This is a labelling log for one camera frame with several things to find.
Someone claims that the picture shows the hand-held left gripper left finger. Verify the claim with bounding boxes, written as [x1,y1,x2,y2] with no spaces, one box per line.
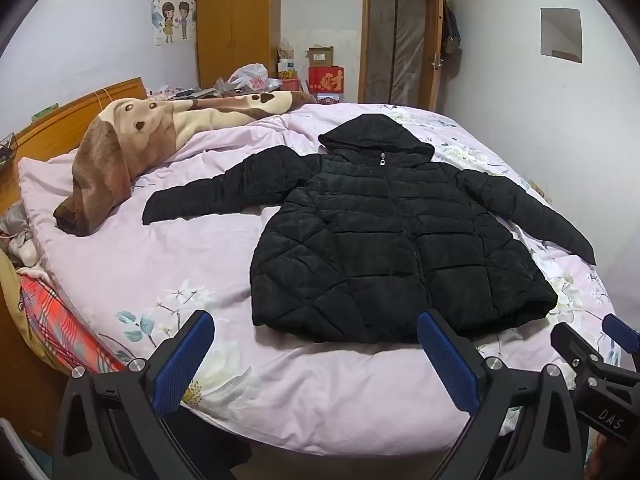
[52,310,236,480]

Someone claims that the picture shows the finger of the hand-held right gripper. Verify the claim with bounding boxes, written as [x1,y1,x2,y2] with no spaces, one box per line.
[601,312,640,361]
[550,321,606,386]

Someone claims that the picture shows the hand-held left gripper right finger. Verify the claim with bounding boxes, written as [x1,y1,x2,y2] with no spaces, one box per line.
[416,309,586,480]

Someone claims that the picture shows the black hooded puffer jacket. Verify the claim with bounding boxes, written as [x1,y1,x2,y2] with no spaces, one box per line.
[142,114,597,345]

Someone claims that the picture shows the pink floral quilt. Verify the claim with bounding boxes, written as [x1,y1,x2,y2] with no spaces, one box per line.
[17,102,618,458]

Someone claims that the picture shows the red plaid cloth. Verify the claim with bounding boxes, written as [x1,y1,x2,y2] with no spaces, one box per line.
[17,267,126,376]

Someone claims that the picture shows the brown dog print blanket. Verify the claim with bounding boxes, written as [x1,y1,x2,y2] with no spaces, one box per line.
[53,91,317,237]

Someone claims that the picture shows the grey crumpled cloth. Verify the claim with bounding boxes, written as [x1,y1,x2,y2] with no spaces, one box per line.
[0,200,38,267]

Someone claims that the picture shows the pink pillow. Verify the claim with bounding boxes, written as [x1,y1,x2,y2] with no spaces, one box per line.
[17,150,83,206]

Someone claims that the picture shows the wooden headboard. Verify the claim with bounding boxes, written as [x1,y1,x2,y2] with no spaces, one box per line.
[0,77,148,211]

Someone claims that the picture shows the white plastic bag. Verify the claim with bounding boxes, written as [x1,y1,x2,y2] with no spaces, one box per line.
[228,63,269,92]

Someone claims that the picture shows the red gift box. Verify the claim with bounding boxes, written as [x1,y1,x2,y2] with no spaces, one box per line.
[307,66,345,96]

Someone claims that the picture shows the wooden door leaf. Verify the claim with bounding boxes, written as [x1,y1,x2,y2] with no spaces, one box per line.
[427,0,447,113]

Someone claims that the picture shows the clear snack bag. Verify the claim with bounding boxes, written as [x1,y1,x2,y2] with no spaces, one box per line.
[277,37,299,79]

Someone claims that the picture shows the wooden doorway with curtain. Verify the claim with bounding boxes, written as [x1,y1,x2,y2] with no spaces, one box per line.
[361,0,441,110]

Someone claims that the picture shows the brown cardboard box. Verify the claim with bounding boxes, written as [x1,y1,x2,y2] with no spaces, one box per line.
[306,46,335,68]

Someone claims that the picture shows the hanging dark bag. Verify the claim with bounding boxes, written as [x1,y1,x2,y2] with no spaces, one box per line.
[440,0,463,56]

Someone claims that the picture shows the wooden wardrobe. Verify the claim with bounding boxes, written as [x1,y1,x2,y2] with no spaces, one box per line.
[195,0,282,90]

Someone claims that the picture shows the grey wall panel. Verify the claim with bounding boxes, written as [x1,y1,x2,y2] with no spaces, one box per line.
[540,7,583,63]

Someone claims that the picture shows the cartoon couple wall poster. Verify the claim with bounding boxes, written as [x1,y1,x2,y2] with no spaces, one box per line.
[150,0,195,47]

